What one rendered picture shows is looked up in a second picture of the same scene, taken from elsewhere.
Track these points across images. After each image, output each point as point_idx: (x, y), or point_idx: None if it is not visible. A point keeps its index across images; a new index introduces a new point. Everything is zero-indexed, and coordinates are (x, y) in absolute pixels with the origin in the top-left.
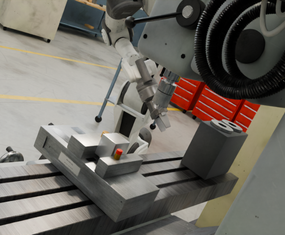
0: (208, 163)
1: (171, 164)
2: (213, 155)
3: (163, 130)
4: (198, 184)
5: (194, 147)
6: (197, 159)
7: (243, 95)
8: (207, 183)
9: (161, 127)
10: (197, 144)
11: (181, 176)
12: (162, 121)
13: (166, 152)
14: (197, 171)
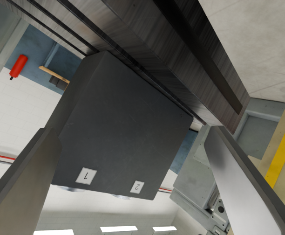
0: (68, 86)
1: (54, 6)
2: (58, 103)
3: (207, 137)
4: (43, 30)
5: (70, 104)
6: (77, 82)
7: None
8: (80, 56)
9: (218, 155)
10: (63, 114)
11: (21, 3)
12: (6, 170)
13: (144, 45)
14: (85, 60)
